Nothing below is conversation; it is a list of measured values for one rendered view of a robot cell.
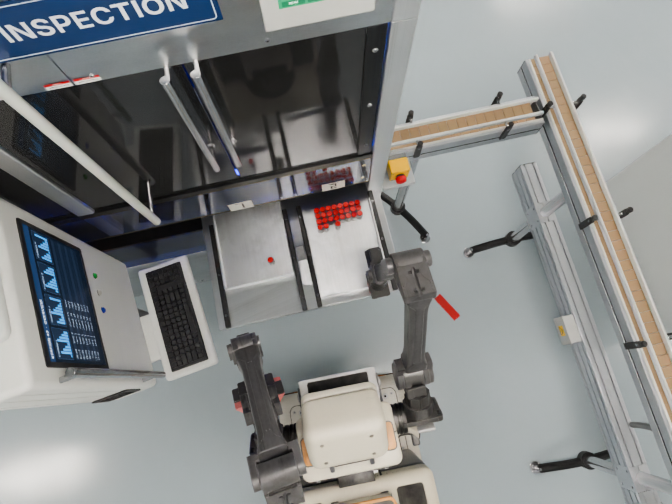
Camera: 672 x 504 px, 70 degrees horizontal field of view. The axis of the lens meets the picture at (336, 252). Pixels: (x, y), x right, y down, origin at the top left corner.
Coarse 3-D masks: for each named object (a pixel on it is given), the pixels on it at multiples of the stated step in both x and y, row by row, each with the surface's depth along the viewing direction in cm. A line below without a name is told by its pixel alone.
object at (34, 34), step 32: (32, 0) 74; (64, 0) 76; (96, 0) 77; (128, 0) 78; (160, 0) 80; (192, 0) 81; (0, 32) 78; (32, 32) 80; (64, 32) 81; (96, 32) 83; (128, 32) 84
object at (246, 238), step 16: (256, 208) 185; (272, 208) 185; (224, 224) 184; (240, 224) 184; (256, 224) 184; (272, 224) 184; (224, 240) 182; (240, 240) 182; (256, 240) 182; (272, 240) 182; (224, 256) 180; (240, 256) 180; (256, 256) 180; (272, 256) 180; (288, 256) 180; (224, 272) 179; (240, 272) 179; (256, 272) 179; (272, 272) 179; (288, 272) 179; (224, 288) 174
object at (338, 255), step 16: (368, 208) 185; (352, 224) 183; (368, 224) 183; (320, 240) 182; (336, 240) 182; (352, 240) 182; (368, 240) 181; (320, 256) 180; (336, 256) 180; (352, 256) 180; (320, 272) 178; (336, 272) 178; (352, 272) 178; (320, 288) 177; (336, 288) 177; (352, 288) 177; (368, 288) 176
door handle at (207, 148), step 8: (168, 72) 95; (160, 80) 92; (168, 80) 92; (168, 88) 93; (168, 96) 96; (176, 96) 96; (176, 104) 98; (184, 112) 101; (184, 120) 104; (192, 120) 106; (192, 128) 107; (200, 136) 112; (200, 144) 115; (208, 144) 128; (208, 152) 119; (208, 160) 123; (216, 168) 128
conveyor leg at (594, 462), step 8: (592, 456) 227; (592, 464) 222; (600, 464) 215; (608, 464) 210; (608, 472) 210; (640, 472) 189; (640, 480) 186; (648, 480) 182; (656, 480) 178; (664, 480) 174; (656, 488) 178; (664, 488) 173
